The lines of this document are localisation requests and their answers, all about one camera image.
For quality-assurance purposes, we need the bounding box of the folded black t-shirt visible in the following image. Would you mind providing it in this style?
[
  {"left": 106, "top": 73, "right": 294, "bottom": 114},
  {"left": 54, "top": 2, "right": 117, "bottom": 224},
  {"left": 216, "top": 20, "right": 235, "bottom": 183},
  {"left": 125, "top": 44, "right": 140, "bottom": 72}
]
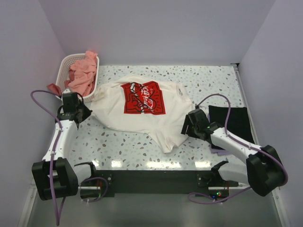
[{"left": 208, "top": 105, "right": 255, "bottom": 143}]

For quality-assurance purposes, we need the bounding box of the white t-shirt red print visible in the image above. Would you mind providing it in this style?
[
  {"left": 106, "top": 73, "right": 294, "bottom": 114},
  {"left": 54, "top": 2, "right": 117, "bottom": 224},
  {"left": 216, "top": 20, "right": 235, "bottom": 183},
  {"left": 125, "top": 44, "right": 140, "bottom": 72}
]
[{"left": 90, "top": 77, "right": 193, "bottom": 154}]

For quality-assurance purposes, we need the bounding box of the white plastic laundry basket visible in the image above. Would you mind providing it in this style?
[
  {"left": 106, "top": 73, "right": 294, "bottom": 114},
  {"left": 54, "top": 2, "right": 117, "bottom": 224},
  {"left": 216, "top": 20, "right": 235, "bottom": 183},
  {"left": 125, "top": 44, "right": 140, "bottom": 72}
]
[{"left": 55, "top": 53, "right": 99, "bottom": 103}]

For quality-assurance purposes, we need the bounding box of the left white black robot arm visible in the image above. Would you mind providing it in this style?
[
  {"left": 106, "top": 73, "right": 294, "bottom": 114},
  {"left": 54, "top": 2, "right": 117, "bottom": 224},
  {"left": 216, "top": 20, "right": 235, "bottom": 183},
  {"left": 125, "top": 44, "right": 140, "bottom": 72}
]
[{"left": 32, "top": 92, "right": 98, "bottom": 201}]

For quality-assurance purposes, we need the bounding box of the pink crumpled t-shirt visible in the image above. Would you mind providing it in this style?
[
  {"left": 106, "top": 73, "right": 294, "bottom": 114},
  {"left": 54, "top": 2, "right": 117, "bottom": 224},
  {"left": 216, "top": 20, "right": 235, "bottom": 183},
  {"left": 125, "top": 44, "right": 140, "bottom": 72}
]
[{"left": 64, "top": 51, "right": 98, "bottom": 96}]

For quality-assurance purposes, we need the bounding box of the folded lavender t-shirt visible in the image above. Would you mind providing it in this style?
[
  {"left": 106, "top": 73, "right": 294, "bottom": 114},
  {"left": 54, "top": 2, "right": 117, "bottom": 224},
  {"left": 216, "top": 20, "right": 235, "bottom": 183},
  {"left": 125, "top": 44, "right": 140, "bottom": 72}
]
[{"left": 208, "top": 108, "right": 230, "bottom": 156}]

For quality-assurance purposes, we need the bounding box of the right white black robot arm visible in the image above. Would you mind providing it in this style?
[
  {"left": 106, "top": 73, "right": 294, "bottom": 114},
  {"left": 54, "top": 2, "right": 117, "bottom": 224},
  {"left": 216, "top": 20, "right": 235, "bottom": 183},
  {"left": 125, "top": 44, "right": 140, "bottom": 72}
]
[{"left": 181, "top": 109, "right": 288, "bottom": 196}]

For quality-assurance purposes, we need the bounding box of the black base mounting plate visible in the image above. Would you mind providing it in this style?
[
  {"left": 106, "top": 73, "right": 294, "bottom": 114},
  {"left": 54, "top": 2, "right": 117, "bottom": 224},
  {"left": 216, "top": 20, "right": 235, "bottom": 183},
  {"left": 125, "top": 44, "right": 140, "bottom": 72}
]
[{"left": 70, "top": 169, "right": 239, "bottom": 201}]

